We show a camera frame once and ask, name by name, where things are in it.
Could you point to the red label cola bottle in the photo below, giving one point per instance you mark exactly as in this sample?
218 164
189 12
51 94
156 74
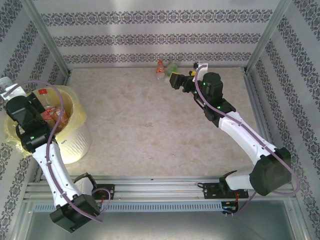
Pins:
43 91

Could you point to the small clear plastic bottle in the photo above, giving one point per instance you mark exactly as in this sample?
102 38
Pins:
4 82

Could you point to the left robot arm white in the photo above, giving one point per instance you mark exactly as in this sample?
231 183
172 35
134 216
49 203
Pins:
55 172

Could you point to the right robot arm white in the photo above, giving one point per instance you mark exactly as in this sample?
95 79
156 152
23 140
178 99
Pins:
240 135

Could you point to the bin with yellow bag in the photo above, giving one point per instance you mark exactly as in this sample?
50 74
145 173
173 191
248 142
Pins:
78 112

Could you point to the white ribbed waste bin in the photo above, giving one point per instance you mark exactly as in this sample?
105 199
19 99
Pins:
77 145

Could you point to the green dotted plastic bottle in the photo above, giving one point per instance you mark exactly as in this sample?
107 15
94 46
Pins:
172 67

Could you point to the orange label plastic bottle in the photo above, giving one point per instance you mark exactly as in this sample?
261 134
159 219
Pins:
159 68

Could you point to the small controller board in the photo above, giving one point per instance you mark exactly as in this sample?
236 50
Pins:
230 207

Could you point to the grey metal panel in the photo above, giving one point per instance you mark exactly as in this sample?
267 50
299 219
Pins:
160 227

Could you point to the aluminium frame post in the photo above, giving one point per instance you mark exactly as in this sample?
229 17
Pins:
270 35
47 37

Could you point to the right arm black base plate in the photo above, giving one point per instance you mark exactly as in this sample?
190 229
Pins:
212 191

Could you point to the aluminium cross rail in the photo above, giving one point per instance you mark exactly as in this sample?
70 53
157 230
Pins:
160 187

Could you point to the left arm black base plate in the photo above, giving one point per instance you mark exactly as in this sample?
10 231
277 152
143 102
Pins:
108 191

